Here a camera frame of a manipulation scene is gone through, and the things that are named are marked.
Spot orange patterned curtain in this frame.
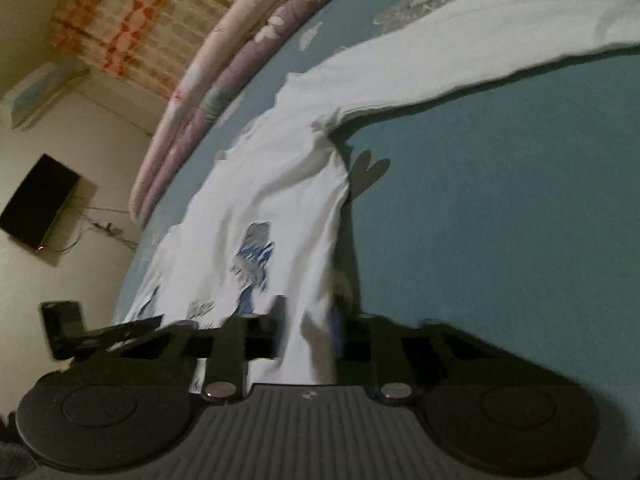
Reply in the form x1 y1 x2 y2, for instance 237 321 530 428
46 0 262 107

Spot white air conditioner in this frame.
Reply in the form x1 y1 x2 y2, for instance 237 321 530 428
0 56 92 129

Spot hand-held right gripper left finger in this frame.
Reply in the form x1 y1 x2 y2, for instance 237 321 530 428
119 296 289 404

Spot black wall television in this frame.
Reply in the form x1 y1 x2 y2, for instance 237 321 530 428
0 153 83 252

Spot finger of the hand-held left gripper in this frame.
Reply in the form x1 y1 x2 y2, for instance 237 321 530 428
75 315 167 357

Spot thin wall cables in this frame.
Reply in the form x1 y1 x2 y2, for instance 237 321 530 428
49 204 142 254

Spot purple floral quilt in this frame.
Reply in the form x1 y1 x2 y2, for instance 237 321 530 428
144 0 332 227

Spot pink floral quilt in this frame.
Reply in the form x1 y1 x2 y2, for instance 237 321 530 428
127 0 312 222

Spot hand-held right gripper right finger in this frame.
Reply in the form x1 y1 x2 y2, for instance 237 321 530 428
330 309 499 404

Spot white printed long-sleeved shirt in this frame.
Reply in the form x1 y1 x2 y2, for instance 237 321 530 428
112 0 640 387

